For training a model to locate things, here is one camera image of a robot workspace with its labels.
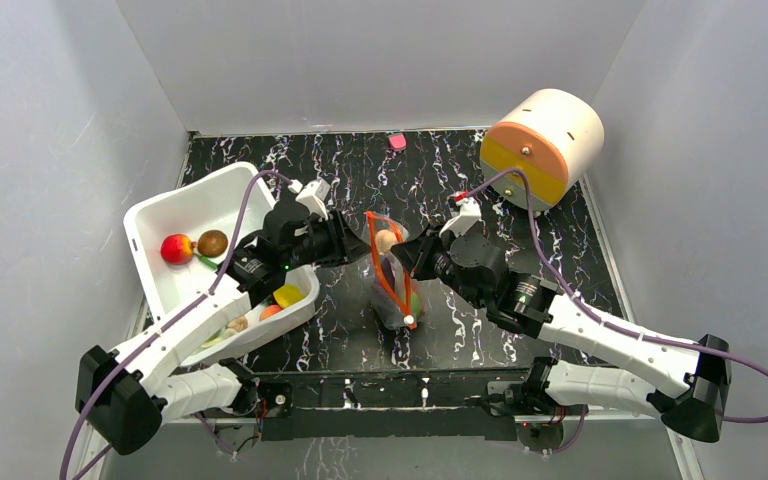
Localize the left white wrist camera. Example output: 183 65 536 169
289 178 330 220

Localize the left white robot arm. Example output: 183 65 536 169
76 201 371 455

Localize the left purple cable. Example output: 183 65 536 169
59 170 296 480

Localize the red yellow toy pomegranate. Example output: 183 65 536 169
160 234 197 265

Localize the clear zip bag orange zipper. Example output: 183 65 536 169
362 211 424 330

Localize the round cream drawer cabinet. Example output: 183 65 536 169
479 88 605 212

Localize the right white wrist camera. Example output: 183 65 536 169
439 192 482 238

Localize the green toy custard apple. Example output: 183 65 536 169
410 291 423 318

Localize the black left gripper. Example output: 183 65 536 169
283 212 371 273

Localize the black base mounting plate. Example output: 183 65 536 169
246 367 563 441

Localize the light green toy fruit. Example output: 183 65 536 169
201 329 237 349

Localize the beige toy garlic bulb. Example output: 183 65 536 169
227 315 249 333

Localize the small pink eraser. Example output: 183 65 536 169
387 133 407 152

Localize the purple toy eggplant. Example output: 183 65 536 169
376 257 399 299

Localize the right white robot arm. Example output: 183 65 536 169
390 228 731 443

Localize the brown toy kiwi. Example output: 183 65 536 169
196 229 229 258

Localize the white plastic bin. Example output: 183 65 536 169
123 162 320 367

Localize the orange toy peach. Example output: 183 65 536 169
259 304 283 321

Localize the tan toy garlic bulb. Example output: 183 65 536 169
374 229 400 255

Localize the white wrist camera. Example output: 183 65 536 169
289 178 330 220
439 192 482 238

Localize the green toy bean pod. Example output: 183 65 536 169
197 255 219 271

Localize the yellow toy starfruit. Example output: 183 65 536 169
272 284 306 309

